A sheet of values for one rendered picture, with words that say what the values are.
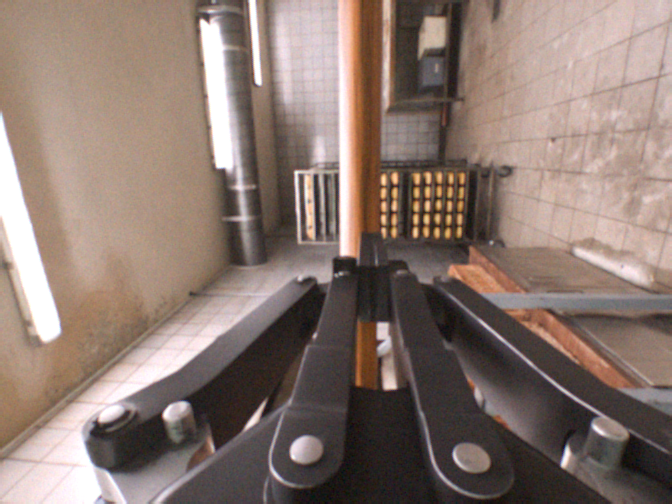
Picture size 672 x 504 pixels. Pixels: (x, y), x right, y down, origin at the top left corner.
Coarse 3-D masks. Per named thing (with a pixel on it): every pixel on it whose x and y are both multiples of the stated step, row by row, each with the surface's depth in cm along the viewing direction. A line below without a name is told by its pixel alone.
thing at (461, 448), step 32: (416, 288) 13; (416, 320) 11; (416, 352) 8; (448, 352) 8; (416, 384) 7; (448, 384) 7; (416, 416) 6; (448, 416) 6; (480, 416) 6; (448, 448) 5; (480, 448) 5; (448, 480) 5; (480, 480) 5; (512, 480) 5
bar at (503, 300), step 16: (496, 304) 107; (512, 304) 107; (528, 304) 106; (544, 304) 106; (560, 304) 105; (576, 304) 105; (592, 304) 104; (608, 304) 104; (624, 304) 103; (640, 304) 103; (656, 304) 102; (384, 352) 117; (480, 400) 64; (640, 400) 60; (656, 400) 60
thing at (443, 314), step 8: (392, 264) 18; (400, 264) 17; (424, 288) 14; (432, 296) 14; (432, 304) 14; (440, 304) 14; (432, 312) 14; (440, 312) 14; (448, 312) 14; (440, 320) 14; (448, 320) 14
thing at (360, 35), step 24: (360, 0) 20; (360, 24) 20; (360, 48) 21; (360, 72) 21; (360, 96) 21; (360, 120) 22; (360, 144) 22; (360, 168) 22; (360, 192) 23; (360, 216) 23; (360, 336) 25; (360, 360) 26; (360, 384) 27
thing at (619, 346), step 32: (480, 256) 169; (512, 256) 167; (544, 256) 166; (576, 256) 178; (512, 288) 132; (544, 288) 126; (576, 288) 125; (608, 288) 124; (640, 288) 134; (544, 320) 108; (576, 320) 101; (608, 320) 101; (640, 320) 101; (576, 352) 91; (608, 352) 85; (640, 352) 84; (608, 384) 78; (640, 384) 71
